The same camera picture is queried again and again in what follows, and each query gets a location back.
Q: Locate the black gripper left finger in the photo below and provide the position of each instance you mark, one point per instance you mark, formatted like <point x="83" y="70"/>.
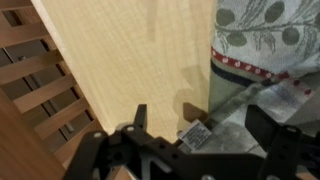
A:
<point x="133" y="150"/>

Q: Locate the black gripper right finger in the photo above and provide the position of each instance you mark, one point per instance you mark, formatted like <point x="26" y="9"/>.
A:
<point x="286" y="150"/>

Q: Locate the green grey patterned cloth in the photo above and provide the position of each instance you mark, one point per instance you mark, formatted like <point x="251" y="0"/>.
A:
<point x="266" y="33"/>

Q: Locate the wooden chair with curved back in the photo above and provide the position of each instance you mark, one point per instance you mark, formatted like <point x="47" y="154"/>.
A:
<point x="33" y="93"/>

